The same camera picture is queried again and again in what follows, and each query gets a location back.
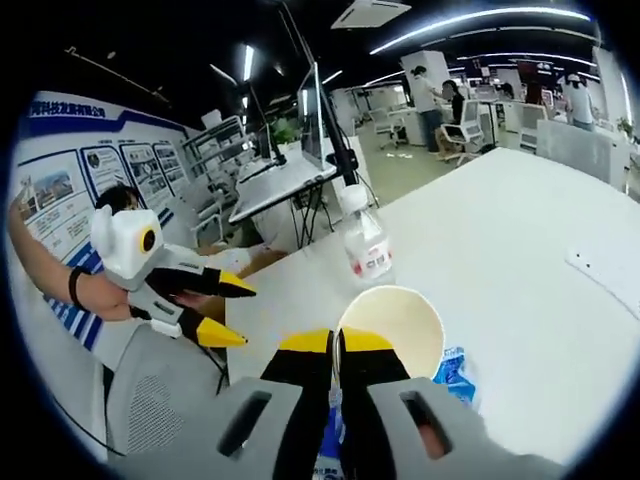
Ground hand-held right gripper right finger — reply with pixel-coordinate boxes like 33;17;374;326
338;324;566;480

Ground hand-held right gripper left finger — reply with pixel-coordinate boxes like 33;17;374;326
107;327;336;480

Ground clear packet with blue disc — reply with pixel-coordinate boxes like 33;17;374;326
319;344;480;480

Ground white paper cup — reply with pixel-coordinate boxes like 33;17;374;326
335;284;446;381

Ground clear plastic water bottle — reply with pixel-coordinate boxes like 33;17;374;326
339;184;396;289

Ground person's left hand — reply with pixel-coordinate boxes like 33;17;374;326
82;276;151;323

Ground black wristband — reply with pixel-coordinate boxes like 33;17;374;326
68;267;89;309

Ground grey mesh office chair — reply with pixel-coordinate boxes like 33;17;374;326
104;329;231;457

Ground white tilted stand desk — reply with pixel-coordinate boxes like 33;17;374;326
228;159;338;225

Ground black stand legs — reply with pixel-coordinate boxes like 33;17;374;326
288;182;334;250

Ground white metal shelf rack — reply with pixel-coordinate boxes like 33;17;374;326
182;114;251;241

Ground leafy green plant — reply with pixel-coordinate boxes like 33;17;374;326
272;117;302;147

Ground white table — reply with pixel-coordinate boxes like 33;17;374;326
224;147;640;466

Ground black stand pole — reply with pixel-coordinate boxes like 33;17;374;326
279;2;360;187

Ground large dark monitor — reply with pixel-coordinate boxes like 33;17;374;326
296;62;329;169

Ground white office chair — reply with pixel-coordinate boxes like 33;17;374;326
439;99;496;166
372;107;407;150

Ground ceiling air vent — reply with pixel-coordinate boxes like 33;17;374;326
329;0;412;30

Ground dark red screen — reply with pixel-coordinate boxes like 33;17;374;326
517;59;554;84

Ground ceiling light strip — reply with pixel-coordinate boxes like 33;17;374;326
369;7;592;55

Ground blue white wall poster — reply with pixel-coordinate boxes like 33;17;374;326
14;92;201;351

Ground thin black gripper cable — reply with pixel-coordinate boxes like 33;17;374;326
199;343;230;399

